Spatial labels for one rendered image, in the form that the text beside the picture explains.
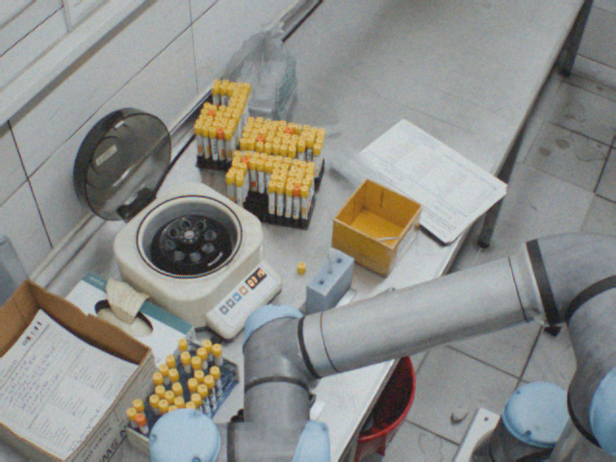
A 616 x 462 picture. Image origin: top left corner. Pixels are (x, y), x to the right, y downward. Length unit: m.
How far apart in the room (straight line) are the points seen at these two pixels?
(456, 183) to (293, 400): 0.96
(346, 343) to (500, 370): 1.68
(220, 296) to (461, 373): 1.21
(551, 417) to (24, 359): 0.89
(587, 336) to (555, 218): 2.19
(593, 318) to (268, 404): 0.35
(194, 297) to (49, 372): 0.29
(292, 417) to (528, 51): 1.51
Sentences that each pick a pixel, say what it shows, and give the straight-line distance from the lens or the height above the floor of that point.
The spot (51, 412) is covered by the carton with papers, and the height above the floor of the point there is 0.94.
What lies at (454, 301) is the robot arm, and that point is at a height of 1.45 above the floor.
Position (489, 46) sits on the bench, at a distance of 2.15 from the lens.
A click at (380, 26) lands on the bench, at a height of 0.88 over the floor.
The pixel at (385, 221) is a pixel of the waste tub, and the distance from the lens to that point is 1.64.
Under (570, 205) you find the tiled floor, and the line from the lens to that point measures 3.03.
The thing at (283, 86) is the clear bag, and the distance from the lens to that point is 1.80.
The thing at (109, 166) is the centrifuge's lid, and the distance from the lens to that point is 1.54.
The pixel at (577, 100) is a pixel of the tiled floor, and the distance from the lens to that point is 3.49.
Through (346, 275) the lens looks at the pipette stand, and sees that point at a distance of 1.46.
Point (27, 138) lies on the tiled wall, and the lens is 1.39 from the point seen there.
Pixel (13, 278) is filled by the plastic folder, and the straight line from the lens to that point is 1.46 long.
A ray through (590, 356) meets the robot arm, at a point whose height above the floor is 1.50.
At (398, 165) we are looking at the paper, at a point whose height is 0.89.
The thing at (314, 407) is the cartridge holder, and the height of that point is 0.89.
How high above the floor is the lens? 2.13
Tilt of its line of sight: 51 degrees down
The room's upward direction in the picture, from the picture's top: 2 degrees clockwise
